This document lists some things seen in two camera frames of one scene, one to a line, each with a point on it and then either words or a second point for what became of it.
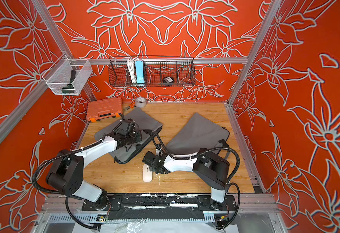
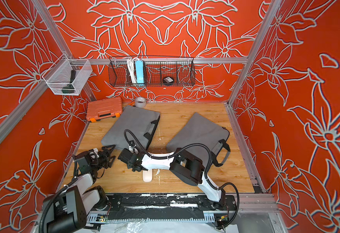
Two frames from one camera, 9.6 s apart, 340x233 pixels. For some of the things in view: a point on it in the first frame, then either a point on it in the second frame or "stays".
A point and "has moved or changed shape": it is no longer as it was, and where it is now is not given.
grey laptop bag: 148,124 has moved or changed shape
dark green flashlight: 70,89 stays
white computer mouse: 147,174 stays
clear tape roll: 140,102 stays
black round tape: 168,80 stays
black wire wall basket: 151,71 stays
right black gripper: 153,167 -> 129,163
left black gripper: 139,135 -> 106,158
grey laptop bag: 196,133 stays
